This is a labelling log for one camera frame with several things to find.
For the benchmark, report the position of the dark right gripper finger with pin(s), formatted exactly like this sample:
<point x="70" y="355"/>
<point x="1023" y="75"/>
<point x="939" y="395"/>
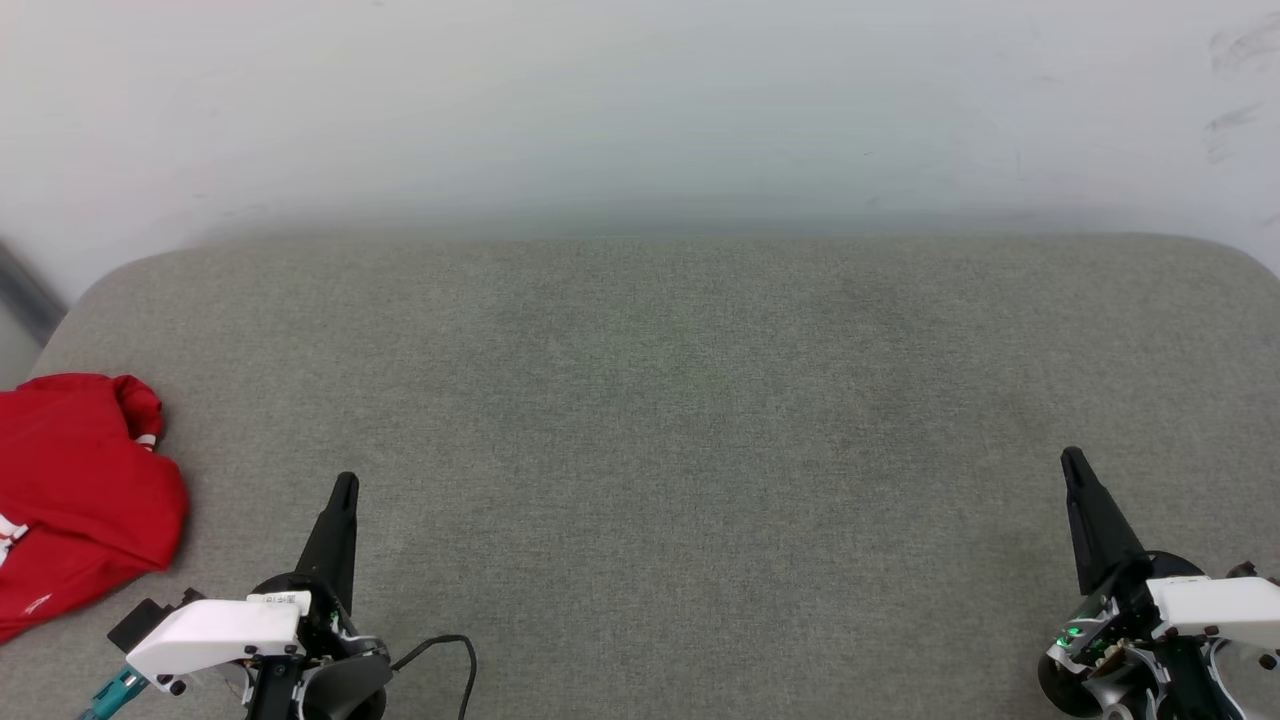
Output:
<point x="1100" y="530"/>

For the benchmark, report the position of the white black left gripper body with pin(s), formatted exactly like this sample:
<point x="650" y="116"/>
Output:
<point x="215" y="632"/>

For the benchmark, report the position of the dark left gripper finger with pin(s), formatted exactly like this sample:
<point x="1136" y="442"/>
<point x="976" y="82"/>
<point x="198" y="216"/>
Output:
<point x="335" y="540"/>

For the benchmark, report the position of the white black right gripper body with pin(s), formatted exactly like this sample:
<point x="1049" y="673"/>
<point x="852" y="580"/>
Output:
<point x="1210" y="605"/>

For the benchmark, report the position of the red basketball jersey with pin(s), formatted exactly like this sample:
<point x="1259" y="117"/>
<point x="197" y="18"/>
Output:
<point x="80" y="480"/>

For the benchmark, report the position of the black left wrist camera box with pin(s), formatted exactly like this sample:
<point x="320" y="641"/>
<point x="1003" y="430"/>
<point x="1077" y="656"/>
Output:
<point x="140" y="625"/>

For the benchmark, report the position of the dark grey wall trim strip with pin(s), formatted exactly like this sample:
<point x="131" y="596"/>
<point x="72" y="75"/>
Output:
<point x="25" y="290"/>

